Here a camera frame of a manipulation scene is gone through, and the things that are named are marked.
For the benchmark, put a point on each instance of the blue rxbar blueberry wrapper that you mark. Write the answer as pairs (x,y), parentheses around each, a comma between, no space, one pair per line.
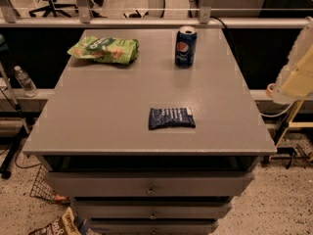
(171,117)

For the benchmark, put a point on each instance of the blue pepsi can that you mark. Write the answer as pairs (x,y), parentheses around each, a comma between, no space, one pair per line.
(185,46)

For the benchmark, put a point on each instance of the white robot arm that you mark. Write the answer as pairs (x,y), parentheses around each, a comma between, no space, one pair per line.
(295,80)

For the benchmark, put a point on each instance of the grey drawer cabinet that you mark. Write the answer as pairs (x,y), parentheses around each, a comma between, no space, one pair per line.
(97,119)

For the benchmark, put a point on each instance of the green chip bag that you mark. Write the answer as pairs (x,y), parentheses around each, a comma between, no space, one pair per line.
(108,50)

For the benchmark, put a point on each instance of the masking tape roll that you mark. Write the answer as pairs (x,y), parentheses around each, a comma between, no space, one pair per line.
(269,89)

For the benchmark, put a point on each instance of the middle grey drawer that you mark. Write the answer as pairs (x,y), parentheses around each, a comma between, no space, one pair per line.
(153,209)

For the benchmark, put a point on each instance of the grey drawer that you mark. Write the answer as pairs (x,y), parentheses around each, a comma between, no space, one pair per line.
(153,209)
(153,227)
(149,184)

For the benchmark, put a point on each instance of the top grey drawer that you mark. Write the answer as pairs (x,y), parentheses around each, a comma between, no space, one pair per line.
(149,184)

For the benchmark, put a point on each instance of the grey metal railing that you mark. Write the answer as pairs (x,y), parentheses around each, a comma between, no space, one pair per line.
(11,18)

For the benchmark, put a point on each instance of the bottom grey drawer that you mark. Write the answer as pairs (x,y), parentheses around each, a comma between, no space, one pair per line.
(153,227)

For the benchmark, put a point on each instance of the clear plastic water bottle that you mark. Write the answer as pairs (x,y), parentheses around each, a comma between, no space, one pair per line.
(25,82)

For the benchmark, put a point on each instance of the yellow metal stand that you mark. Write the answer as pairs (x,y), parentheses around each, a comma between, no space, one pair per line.
(288,122)

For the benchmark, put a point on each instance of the brown snack bag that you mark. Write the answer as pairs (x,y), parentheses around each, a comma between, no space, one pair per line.
(63,225)

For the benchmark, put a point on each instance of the wire mesh basket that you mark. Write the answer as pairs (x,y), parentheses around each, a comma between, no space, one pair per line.
(42,190)

